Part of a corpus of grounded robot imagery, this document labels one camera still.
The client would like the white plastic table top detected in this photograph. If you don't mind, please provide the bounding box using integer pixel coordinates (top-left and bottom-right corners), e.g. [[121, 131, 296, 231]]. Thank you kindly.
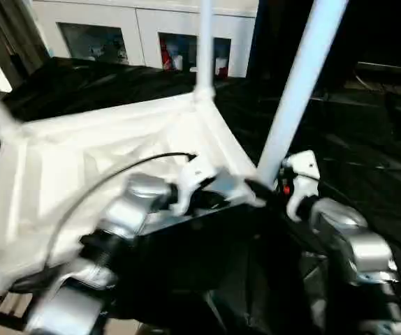
[[0, 89, 265, 308]]

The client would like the black work mat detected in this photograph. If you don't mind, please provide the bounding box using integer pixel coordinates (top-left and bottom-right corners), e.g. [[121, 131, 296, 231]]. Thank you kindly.
[[0, 56, 401, 335]]

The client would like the red bottle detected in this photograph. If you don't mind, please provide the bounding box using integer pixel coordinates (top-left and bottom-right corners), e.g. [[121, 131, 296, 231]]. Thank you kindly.
[[160, 40, 175, 70]]

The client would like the black low cabinet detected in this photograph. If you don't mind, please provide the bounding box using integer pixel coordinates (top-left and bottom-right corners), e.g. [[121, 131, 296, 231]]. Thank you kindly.
[[256, 0, 401, 95]]

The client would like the white display cabinet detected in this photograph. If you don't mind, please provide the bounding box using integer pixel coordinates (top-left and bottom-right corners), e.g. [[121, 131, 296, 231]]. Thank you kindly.
[[29, 0, 260, 77]]

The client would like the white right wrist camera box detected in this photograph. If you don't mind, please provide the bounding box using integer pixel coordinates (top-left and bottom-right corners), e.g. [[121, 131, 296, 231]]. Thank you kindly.
[[277, 150, 321, 223]]

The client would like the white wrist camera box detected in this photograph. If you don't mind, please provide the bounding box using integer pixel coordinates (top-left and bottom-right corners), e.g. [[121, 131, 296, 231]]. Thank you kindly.
[[277, 150, 321, 223], [168, 156, 219, 216]]

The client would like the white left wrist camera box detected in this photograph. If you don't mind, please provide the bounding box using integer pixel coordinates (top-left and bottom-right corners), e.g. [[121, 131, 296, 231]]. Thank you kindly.
[[168, 156, 219, 216]]

